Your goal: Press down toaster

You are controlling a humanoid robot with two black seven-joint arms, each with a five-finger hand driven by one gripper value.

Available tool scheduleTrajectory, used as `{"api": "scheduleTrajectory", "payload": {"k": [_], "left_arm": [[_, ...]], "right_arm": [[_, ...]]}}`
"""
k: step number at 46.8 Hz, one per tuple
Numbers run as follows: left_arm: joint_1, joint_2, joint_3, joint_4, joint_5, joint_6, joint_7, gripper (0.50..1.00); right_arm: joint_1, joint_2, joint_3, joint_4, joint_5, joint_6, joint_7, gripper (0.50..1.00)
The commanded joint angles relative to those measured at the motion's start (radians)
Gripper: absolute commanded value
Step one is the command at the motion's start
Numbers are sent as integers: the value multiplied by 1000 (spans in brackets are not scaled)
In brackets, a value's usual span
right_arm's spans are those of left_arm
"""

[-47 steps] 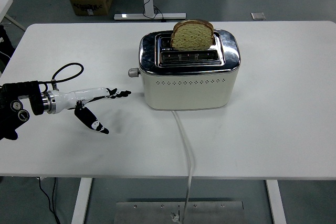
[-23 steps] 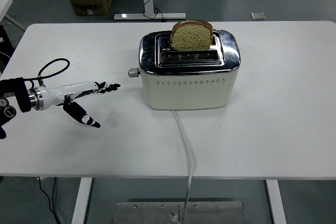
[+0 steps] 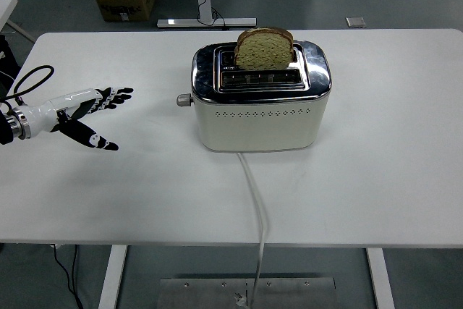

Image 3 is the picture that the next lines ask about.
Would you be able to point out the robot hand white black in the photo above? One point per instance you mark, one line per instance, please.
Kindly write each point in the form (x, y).
(43, 113)

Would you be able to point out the silver toaster lever knob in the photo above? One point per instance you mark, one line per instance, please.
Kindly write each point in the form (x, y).
(183, 100)

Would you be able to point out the cream and chrome toaster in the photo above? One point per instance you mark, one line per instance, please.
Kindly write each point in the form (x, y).
(255, 130)

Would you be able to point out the small white side table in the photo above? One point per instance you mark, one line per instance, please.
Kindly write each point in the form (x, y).
(6, 7)

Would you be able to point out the brown cardboard box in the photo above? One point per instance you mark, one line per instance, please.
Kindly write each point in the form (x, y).
(124, 5)

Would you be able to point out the white table leg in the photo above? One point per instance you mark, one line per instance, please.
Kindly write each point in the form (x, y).
(112, 276)
(380, 280)

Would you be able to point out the brown bread slice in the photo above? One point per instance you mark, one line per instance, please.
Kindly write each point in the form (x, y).
(263, 52)

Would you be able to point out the grey floor socket plate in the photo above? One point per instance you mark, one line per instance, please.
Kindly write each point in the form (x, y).
(355, 21)

